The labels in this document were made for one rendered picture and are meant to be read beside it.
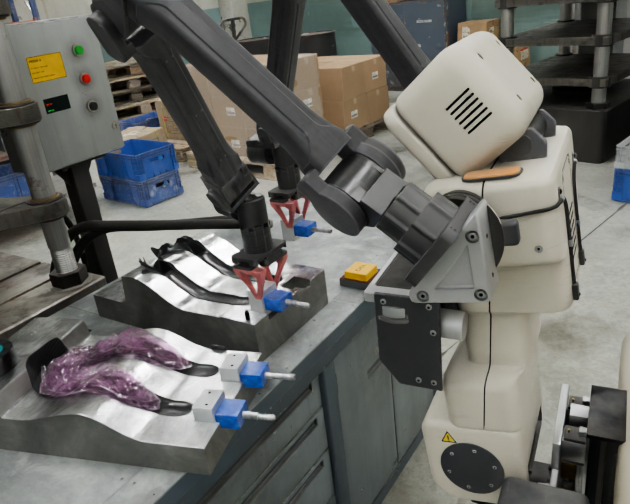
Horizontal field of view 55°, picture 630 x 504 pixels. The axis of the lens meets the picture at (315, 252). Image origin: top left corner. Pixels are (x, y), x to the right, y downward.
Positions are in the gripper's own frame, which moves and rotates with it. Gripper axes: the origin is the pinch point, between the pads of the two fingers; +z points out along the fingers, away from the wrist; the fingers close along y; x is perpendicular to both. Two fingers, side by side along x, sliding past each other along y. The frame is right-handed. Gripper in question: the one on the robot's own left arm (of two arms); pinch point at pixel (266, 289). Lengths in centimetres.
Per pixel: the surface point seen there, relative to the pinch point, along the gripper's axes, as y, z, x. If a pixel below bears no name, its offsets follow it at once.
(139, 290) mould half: 6.9, 1.8, -30.5
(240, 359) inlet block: 16.6, 4.9, 5.7
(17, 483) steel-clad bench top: 50, 13, -16
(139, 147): -262, 49, -344
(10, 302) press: 10, 13, -83
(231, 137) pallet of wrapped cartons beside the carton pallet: -320, 54, -289
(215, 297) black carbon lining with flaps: -0.6, 4.7, -15.3
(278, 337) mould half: 0.4, 10.7, 1.4
